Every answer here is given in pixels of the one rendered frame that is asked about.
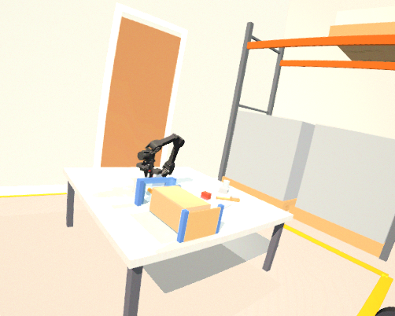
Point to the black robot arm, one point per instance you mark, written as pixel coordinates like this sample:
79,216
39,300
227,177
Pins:
155,146

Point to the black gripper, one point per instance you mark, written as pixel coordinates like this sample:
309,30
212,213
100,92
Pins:
153,170

